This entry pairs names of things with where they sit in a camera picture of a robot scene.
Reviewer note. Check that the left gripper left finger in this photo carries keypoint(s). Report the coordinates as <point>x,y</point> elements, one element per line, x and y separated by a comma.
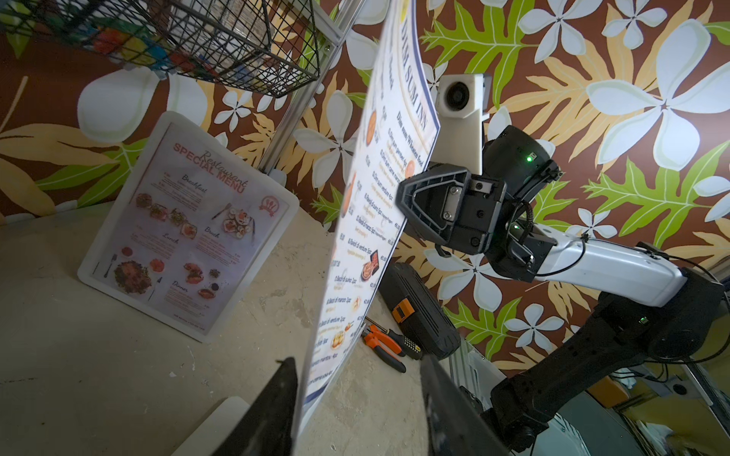
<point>266,427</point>

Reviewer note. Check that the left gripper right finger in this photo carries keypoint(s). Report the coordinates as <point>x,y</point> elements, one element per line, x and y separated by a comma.
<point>454,427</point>

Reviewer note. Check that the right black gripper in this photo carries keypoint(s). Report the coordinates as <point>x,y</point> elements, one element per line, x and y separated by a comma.
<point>452,208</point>

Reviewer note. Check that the blue bordered menu sheet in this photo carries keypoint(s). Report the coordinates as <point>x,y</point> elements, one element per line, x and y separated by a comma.
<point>395,141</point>

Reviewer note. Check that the pink restaurant special menu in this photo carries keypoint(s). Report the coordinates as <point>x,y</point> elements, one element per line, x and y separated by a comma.
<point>188,228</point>

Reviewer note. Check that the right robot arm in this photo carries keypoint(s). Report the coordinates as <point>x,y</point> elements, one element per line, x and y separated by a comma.
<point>651,306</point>

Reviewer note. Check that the black screwdriver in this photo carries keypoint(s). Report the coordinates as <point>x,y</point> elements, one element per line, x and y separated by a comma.
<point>407,347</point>

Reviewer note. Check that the black tool case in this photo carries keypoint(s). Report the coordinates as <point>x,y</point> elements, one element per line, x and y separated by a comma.
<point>417,311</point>

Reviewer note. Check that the orange handled pliers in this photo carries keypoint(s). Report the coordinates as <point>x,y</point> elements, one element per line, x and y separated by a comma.
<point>387,350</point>

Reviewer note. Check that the black wire rack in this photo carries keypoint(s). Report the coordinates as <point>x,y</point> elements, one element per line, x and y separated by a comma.
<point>269,47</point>

